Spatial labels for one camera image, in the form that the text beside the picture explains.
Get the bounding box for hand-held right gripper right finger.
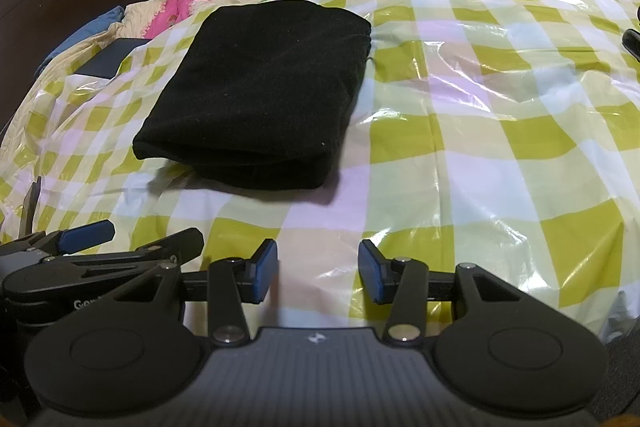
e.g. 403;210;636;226
359;239;531;343

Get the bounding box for blue cloth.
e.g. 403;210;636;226
35;5;126;72

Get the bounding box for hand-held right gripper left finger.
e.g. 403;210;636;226
107;239;279;345

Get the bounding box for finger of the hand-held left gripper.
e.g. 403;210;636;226
135;229;206;264
0;222;117;260

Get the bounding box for green checked plastic sheet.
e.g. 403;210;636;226
0;0;640;343

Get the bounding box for black pants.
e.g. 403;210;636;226
132;2;373;190

